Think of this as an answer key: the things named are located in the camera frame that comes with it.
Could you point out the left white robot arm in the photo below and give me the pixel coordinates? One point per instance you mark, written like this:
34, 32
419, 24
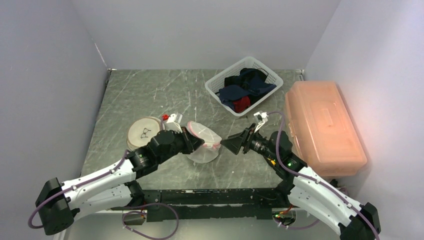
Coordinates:
60, 204

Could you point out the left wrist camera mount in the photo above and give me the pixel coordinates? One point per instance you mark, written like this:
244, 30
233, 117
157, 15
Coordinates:
171, 122

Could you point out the orange translucent storage box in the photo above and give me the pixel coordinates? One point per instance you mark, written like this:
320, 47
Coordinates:
322, 130

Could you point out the navy blue bra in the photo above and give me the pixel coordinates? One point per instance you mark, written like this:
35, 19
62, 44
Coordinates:
242, 91

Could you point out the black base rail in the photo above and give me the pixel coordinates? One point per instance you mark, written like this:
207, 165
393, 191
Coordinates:
194, 204

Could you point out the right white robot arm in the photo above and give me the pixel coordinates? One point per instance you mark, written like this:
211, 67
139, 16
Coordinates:
302, 187

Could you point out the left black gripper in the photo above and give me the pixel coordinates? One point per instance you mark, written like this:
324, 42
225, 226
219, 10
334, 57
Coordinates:
192, 142

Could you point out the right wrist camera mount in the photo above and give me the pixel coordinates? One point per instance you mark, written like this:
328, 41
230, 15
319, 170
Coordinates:
261, 118

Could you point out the red bra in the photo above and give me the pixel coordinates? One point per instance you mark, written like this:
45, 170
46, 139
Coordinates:
241, 104

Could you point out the white plastic basket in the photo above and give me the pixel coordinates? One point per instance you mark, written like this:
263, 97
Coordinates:
217, 82

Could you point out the white mesh laundry bag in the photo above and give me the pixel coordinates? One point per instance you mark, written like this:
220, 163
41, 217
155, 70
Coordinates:
141, 131

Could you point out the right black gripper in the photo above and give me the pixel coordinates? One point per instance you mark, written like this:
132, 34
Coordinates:
244, 139

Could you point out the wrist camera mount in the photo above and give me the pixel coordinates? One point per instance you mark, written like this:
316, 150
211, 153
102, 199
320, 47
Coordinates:
261, 118
171, 122

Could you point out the black bra in basket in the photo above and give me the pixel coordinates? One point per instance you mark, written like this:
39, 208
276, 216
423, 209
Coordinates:
251, 80

